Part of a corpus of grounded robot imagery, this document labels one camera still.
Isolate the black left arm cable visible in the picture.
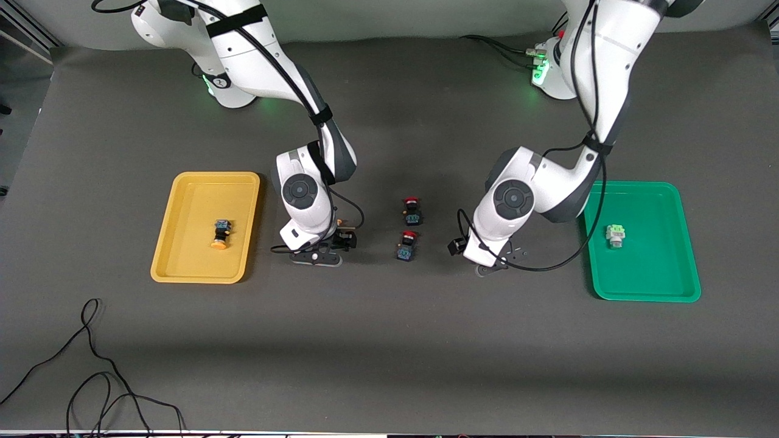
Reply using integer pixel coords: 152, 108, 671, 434
456, 0, 609, 273

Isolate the black arm base cable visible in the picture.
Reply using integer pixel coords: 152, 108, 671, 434
461, 35, 545, 66

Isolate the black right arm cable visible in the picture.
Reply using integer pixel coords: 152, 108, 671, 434
91, 0, 366, 253

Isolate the green plastic tray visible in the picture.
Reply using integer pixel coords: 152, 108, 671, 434
582, 181, 702, 303

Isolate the thin black loose cable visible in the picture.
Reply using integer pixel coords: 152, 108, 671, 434
0, 298, 186, 438

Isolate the yellow plastic tray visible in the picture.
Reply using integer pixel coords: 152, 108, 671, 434
150, 172, 261, 285

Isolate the dark grey table cloth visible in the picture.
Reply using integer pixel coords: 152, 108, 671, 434
0, 21, 779, 434

